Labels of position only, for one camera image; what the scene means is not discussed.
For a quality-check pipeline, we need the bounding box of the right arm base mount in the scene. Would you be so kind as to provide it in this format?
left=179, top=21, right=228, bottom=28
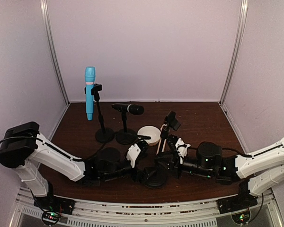
left=217, top=186, right=257, bottom=225

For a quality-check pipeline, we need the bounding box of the blue microphone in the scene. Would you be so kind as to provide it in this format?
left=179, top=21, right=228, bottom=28
left=85, top=67, right=96, bottom=121

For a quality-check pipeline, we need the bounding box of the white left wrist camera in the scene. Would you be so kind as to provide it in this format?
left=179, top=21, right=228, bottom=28
left=125, top=143, right=142, bottom=168

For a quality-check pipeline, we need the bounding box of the white ceramic bowl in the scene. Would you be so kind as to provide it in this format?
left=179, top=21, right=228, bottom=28
left=137, top=125, right=160, bottom=147

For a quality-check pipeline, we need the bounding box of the left aluminium frame post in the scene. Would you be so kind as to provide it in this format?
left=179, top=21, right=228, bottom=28
left=40, top=0, right=70, bottom=105

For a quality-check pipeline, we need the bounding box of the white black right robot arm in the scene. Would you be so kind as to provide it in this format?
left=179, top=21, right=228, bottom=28
left=155, top=135, right=284, bottom=197

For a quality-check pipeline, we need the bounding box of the black microphone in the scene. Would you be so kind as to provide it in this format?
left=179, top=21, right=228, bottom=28
left=111, top=103, right=144, bottom=115

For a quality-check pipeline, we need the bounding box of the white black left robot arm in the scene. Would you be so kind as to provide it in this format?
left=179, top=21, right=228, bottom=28
left=0, top=122, right=149, bottom=199

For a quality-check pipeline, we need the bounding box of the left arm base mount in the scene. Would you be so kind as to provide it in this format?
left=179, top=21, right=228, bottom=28
left=31, top=182, right=75, bottom=227

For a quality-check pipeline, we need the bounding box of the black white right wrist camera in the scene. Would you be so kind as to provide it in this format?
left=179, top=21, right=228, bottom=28
left=167, top=135, right=191, bottom=164

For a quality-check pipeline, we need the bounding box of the metal front rail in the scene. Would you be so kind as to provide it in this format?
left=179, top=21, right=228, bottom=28
left=7, top=193, right=284, bottom=227

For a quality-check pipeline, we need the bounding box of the beige microphone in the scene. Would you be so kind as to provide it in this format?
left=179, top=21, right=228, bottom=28
left=156, top=123, right=169, bottom=155

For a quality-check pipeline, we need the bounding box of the black front microphone stand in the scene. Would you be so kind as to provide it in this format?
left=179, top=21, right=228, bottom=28
left=91, top=83, right=115, bottom=144

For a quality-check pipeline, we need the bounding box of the right aluminium frame post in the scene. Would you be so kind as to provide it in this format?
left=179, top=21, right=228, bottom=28
left=219, top=0, right=249, bottom=106

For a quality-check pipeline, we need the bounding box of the aluminium frame post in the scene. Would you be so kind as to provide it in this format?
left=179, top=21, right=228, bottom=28
left=219, top=0, right=249, bottom=106
left=40, top=0, right=70, bottom=105

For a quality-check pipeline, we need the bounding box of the black microphone stand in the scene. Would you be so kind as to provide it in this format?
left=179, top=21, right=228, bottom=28
left=112, top=103, right=136, bottom=145
left=91, top=83, right=115, bottom=144
left=143, top=110, right=181, bottom=190

